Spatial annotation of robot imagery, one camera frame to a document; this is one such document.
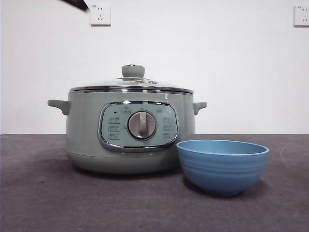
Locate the pale green electric steamer pot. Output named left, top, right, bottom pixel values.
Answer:
left=47, top=89, right=208, bottom=174

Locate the blue ribbed bowl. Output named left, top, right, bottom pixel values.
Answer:
left=176, top=139, right=270, bottom=196

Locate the white wall socket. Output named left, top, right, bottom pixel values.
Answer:
left=294, top=5, right=309, bottom=27
left=90, top=3, right=112, bottom=27

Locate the glass lid with green knob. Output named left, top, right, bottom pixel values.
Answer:
left=68, top=64, right=194, bottom=95

